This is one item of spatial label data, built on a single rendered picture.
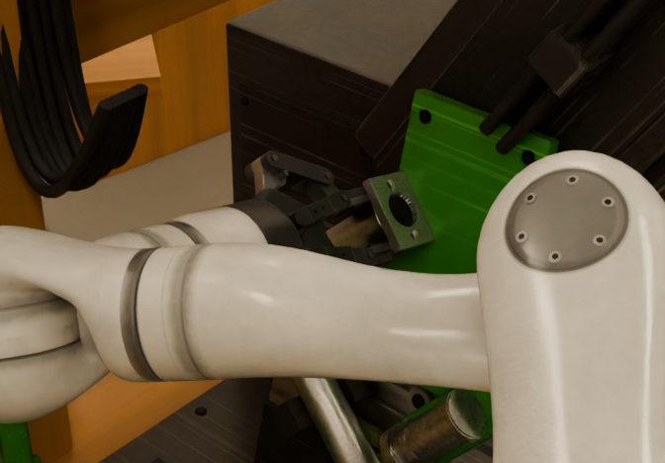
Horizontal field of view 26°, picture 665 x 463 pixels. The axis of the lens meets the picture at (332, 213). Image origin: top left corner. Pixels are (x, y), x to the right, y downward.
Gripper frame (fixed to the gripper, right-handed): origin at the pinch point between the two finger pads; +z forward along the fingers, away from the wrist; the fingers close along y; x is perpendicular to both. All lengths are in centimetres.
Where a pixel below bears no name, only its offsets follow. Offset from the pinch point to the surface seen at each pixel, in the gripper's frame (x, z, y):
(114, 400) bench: 41.8, 6.6, -0.8
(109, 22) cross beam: 22.1, 6.0, 28.0
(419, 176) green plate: -3.7, 2.8, 1.8
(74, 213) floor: 185, 131, 59
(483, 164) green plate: -9.1, 2.8, 0.2
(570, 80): -20.0, -0.7, 1.4
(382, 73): 0.0, 9.1, 11.3
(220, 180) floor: 169, 162, 55
